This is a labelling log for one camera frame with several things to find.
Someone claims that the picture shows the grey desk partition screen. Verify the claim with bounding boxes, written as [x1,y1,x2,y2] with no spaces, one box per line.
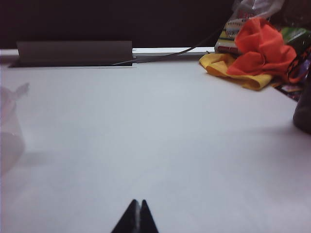
[0,0,233,50]

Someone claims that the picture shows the yellow cloth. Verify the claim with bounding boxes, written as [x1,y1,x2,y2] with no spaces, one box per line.
[199,53,273,92]

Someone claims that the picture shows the clear round plastic box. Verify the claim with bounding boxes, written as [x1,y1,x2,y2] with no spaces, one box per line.
[0,84,26,177]

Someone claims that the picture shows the clear plastic snack bag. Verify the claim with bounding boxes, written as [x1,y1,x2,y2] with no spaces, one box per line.
[214,0,285,54]

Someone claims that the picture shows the thin grey cable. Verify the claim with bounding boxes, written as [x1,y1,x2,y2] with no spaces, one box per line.
[113,26,225,66]

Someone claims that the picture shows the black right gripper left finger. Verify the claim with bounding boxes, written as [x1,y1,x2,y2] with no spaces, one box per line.
[110,199,140,233]

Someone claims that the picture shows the green snack package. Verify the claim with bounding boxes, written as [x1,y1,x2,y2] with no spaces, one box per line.
[279,26,311,50]

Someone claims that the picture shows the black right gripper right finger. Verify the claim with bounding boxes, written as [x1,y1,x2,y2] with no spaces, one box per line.
[139,199,160,233]

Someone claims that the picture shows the dark rounded object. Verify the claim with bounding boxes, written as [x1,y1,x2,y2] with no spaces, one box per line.
[292,89,311,134]

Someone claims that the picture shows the purple and orange package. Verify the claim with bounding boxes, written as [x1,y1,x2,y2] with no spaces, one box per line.
[276,45,311,102]

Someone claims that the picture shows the grey cable tray flap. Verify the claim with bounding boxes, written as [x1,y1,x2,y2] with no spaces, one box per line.
[9,40,137,68]

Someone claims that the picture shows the orange cloth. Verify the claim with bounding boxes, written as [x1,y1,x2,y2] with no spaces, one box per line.
[227,18,297,76]

